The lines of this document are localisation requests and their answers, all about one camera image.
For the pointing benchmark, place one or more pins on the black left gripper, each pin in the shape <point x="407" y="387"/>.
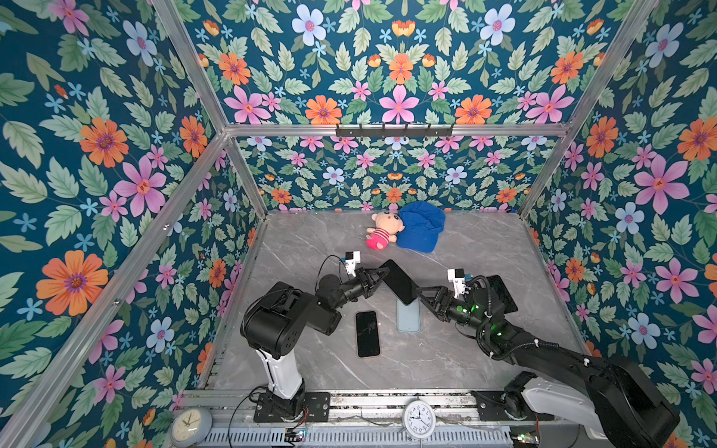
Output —
<point x="363" y="282"/>

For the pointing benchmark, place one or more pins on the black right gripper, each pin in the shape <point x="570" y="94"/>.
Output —
<point x="442" y="293"/>

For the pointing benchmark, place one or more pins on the blue-edged smartphone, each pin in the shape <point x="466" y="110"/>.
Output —
<point x="400" y="283"/>

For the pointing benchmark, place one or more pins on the light blue phone case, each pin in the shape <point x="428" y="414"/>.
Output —
<point x="408" y="317"/>

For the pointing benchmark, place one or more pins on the purple-edged smartphone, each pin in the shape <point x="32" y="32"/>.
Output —
<point x="368" y="342"/>

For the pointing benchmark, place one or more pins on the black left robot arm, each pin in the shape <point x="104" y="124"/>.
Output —
<point x="274" y="323"/>

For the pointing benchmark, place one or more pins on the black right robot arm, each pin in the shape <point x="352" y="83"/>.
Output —
<point x="630" y="409"/>

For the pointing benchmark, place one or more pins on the black phone case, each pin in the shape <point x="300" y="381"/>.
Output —
<point x="502" y="294"/>

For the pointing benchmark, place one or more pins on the pink plush pig toy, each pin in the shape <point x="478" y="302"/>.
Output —
<point x="386" y="227"/>

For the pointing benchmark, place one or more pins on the blue baseball cap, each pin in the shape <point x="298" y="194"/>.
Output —
<point x="423" y="224"/>

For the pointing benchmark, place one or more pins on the white round clock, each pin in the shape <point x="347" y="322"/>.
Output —
<point x="419" y="419"/>

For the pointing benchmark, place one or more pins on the beige round clock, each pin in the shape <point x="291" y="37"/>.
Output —
<point x="191" y="427"/>

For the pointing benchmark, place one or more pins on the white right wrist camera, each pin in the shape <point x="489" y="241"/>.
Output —
<point x="458" y="279"/>

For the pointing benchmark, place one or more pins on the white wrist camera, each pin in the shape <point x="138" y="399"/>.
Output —
<point x="458" y="279"/>
<point x="351" y="261"/>

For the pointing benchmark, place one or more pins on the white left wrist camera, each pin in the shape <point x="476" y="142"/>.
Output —
<point x="351" y="261"/>

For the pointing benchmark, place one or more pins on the black hook rail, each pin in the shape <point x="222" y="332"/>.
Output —
<point x="375" y="131"/>

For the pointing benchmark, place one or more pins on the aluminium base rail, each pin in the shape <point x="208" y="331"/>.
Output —
<point x="537" y="398"/>

